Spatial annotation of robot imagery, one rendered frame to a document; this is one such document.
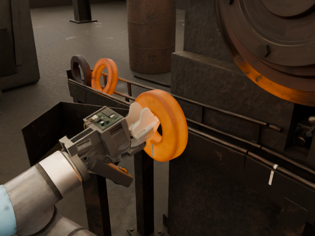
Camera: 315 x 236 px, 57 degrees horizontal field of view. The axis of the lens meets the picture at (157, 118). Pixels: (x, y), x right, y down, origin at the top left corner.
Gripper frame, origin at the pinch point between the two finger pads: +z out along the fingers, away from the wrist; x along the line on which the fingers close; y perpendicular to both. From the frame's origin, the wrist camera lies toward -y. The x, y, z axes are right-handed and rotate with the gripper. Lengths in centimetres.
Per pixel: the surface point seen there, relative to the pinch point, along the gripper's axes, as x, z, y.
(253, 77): -8.1, 22.4, 0.4
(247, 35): -10.9, 17.1, 13.1
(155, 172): 72, 33, -95
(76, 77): 97, 18, -26
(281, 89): -15.2, 22.2, -0.3
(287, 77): -16.6, 21.4, 3.4
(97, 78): 79, 22, -24
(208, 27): 19.3, 38.6, 2.4
